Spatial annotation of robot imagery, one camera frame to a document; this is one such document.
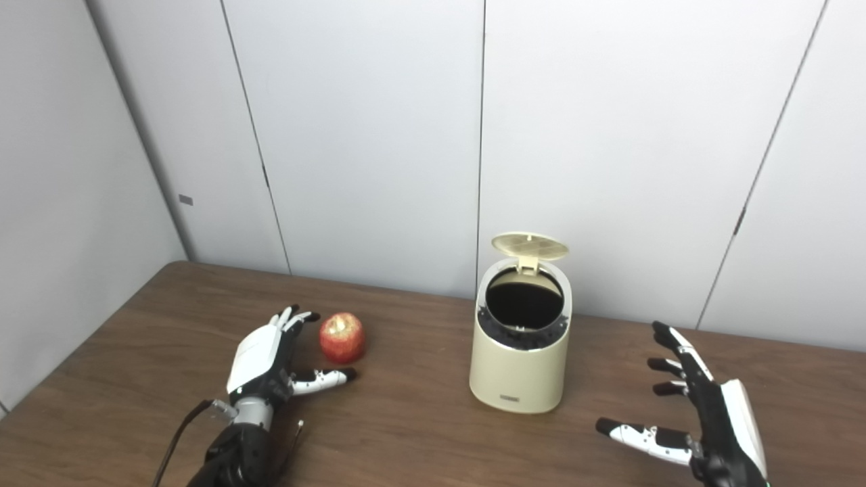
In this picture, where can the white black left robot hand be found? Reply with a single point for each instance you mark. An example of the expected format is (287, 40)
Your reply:
(257, 358)

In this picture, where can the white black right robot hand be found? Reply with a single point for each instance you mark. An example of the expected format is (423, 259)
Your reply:
(724, 433)

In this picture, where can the red apple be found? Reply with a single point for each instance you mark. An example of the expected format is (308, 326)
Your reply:
(342, 338)

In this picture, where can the round cream bin lid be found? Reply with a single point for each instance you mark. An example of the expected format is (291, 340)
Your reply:
(530, 245)

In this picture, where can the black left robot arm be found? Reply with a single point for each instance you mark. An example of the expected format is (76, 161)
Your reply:
(240, 450)

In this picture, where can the cream-colored bin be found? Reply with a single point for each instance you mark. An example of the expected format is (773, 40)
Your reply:
(519, 375)

